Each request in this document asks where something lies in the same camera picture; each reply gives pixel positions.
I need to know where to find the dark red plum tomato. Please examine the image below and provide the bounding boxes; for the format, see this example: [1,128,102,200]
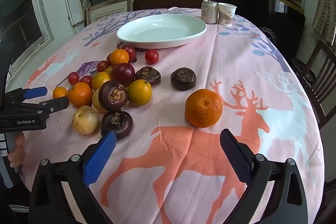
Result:
[111,63,135,87]

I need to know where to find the beige drink can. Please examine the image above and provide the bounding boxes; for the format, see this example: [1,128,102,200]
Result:
[201,0,218,24]

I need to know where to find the beige woven panels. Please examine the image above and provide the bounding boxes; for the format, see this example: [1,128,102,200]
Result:
[312,0,336,46]

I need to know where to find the pale peeled water chestnut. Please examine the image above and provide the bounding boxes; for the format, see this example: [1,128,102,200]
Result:
[72,106,99,135]

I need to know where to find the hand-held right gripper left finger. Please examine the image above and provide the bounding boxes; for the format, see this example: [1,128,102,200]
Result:
[29,132,117,224]

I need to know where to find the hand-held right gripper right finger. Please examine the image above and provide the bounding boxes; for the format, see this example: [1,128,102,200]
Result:
[220,129,309,224]

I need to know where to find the window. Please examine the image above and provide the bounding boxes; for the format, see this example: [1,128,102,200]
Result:
[0,0,55,83]

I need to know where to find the black glossy panel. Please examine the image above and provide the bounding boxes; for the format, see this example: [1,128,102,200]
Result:
[222,0,306,62]

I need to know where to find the yellow orange tomato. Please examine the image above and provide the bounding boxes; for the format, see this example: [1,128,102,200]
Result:
[127,79,153,106]

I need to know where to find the pink deer print tablecloth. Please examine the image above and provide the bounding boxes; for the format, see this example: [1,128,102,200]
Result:
[22,7,323,224]

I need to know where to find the dark purple water chestnut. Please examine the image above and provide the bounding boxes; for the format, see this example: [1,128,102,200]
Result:
[171,68,197,91]
[100,110,133,141]
[98,81,128,112]
[135,67,161,86]

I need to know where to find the wooden picture frame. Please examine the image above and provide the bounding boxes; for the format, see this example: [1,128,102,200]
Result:
[86,0,134,26]

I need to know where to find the pale yellow tomato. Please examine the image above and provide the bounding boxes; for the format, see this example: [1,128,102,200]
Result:
[92,88,108,112]

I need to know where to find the large orange mandarin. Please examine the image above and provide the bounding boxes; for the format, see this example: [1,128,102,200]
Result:
[185,89,223,128]

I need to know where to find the large red tomato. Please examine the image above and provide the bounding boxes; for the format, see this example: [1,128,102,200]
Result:
[121,45,137,62]

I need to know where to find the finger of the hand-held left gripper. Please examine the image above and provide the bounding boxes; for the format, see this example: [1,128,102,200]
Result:
[39,96,70,114]
[23,86,48,99]

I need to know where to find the white oval plate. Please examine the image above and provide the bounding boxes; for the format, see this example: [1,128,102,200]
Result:
[117,14,207,49]

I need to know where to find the person's left hand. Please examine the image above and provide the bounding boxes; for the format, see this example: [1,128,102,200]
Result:
[7,132,26,167]

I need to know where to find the printed paper cup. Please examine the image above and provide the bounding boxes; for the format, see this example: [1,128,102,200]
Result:
[218,3,237,27]

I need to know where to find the dark wooden chair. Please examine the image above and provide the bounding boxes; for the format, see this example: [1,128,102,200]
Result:
[291,39,336,130]

